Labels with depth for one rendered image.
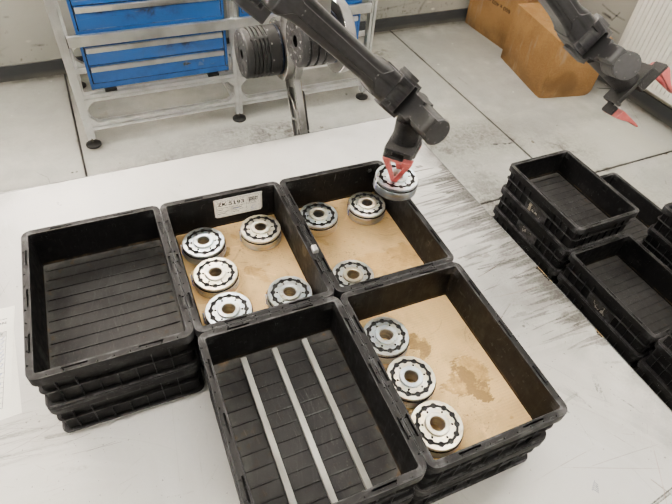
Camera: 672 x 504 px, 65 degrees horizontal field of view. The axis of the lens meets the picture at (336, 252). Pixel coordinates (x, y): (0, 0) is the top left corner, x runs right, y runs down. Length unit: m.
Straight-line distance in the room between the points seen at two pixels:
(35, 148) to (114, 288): 2.09
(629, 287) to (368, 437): 1.40
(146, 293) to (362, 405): 0.55
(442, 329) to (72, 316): 0.82
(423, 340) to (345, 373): 0.20
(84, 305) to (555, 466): 1.09
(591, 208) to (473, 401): 1.32
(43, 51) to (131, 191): 2.28
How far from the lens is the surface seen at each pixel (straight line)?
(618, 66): 1.28
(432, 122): 1.06
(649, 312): 2.18
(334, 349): 1.16
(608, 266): 2.27
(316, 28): 0.90
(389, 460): 1.06
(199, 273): 1.26
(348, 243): 1.36
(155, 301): 1.27
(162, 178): 1.79
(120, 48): 3.00
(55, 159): 3.21
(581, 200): 2.33
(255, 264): 1.31
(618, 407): 1.45
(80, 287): 1.34
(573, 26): 1.26
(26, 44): 3.92
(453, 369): 1.18
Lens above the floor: 1.80
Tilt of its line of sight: 46 degrees down
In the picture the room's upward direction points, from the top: 6 degrees clockwise
